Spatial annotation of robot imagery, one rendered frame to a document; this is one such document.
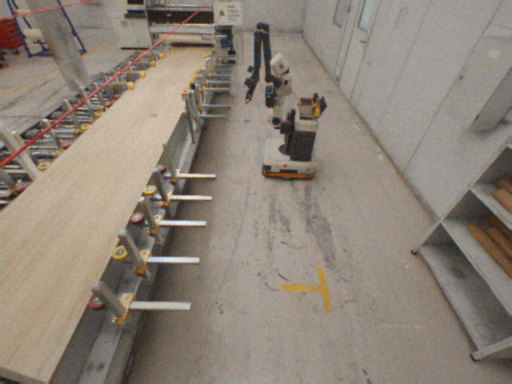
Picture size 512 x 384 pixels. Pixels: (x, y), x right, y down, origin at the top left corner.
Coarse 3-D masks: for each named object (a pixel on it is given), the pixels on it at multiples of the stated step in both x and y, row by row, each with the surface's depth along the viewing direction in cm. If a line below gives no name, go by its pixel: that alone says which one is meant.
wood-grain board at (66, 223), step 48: (144, 96) 286; (96, 144) 208; (144, 144) 209; (48, 192) 163; (96, 192) 164; (0, 240) 135; (48, 240) 135; (96, 240) 135; (0, 288) 115; (48, 288) 115; (0, 336) 100; (48, 336) 100
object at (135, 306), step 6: (132, 306) 115; (138, 306) 115; (144, 306) 115; (150, 306) 115; (156, 306) 115; (162, 306) 115; (168, 306) 115; (174, 306) 115; (180, 306) 115; (186, 306) 115
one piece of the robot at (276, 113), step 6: (282, 78) 247; (288, 78) 246; (288, 84) 250; (288, 90) 260; (282, 96) 266; (276, 102) 272; (282, 102) 271; (270, 108) 290; (276, 108) 271; (282, 108) 271; (270, 114) 278; (276, 114) 276; (282, 114) 276; (270, 120) 282; (276, 120) 281; (282, 120) 280; (276, 126) 286
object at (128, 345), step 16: (208, 112) 310; (192, 144) 247; (192, 160) 228; (176, 192) 193; (176, 208) 181; (160, 256) 151; (160, 272) 149; (144, 288) 136; (144, 320) 128; (128, 336) 118; (128, 352) 113; (112, 368) 109
